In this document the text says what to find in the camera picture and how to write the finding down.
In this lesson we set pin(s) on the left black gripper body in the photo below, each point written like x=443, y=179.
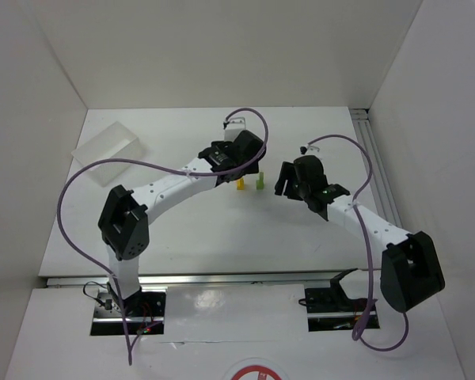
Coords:
x=249, y=159

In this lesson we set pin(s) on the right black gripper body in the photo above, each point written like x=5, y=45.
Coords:
x=290, y=179

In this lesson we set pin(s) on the small yellow cube block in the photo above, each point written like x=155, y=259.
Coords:
x=240, y=186

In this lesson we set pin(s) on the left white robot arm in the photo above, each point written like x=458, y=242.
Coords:
x=127, y=214

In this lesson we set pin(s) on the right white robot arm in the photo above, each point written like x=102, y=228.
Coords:
x=410, y=268

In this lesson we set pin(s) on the clear plastic container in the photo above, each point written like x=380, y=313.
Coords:
x=115, y=141

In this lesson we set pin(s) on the red prohibition sign sticker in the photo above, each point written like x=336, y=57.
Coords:
x=255, y=368

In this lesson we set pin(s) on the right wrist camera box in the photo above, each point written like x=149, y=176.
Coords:
x=309, y=149

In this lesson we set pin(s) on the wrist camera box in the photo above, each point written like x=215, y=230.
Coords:
x=233, y=127
x=309, y=149

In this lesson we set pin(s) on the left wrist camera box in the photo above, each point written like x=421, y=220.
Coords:
x=233, y=127

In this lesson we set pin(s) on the right aluminium rail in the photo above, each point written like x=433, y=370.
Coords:
x=379, y=185

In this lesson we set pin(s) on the aluminium rail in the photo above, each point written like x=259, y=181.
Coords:
x=242, y=278
x=379, y=185

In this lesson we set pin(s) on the front aluminium rail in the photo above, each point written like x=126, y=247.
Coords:
x=242, y=278

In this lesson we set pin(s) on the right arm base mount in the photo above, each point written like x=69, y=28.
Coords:
x=329, y=308

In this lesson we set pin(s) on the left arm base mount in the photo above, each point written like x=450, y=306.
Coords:
x=145, y=317

